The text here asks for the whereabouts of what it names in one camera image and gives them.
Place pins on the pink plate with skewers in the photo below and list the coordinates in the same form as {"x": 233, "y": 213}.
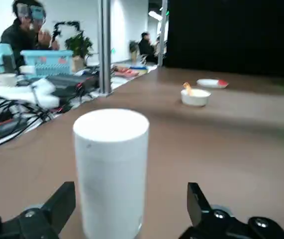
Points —
{"x": 125, "y": 72}

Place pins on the aluminium frame post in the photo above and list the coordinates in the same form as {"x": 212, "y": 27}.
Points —
{"x": 105, "y": 49}
{"x": 162, "y": 32}

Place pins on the potted green plant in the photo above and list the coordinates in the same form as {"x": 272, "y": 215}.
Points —
{"x": 78, "y": 44}
{"x": 133, "y": 48}

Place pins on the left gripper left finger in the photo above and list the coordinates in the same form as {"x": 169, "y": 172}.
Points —
{"x": 32, "y": 224}

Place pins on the white paper cup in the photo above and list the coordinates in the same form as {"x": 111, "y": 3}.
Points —
{"x": 5, "y": 79}
{"x": 27, "y": 69}

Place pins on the blue plastic basket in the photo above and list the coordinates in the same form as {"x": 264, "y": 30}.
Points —
{"x": 47, "y": 62}

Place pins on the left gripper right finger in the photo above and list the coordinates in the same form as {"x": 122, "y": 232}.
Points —
{"x": 218, "y": 224}

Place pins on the white bowl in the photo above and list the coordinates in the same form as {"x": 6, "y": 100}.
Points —
{"x": 195, "y": 99}

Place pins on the white oil pot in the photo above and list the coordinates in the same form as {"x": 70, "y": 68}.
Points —
{"x": 110, "y": 161}

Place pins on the person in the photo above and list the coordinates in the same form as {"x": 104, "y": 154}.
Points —
{"x": 20, "y": 37}
{"x": 146, "y": 47}

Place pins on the light blue box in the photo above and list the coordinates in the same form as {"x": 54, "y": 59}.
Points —
{"x": 3, "y": 57}

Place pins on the orange oil brush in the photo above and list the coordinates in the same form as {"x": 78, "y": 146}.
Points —
{"x": 187, "y": 87}

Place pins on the white plate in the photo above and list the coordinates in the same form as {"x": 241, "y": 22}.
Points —
{"x": 209, "y": 83}

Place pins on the red sausage on stick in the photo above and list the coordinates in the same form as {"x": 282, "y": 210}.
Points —
{"x": 223, "y": 83}

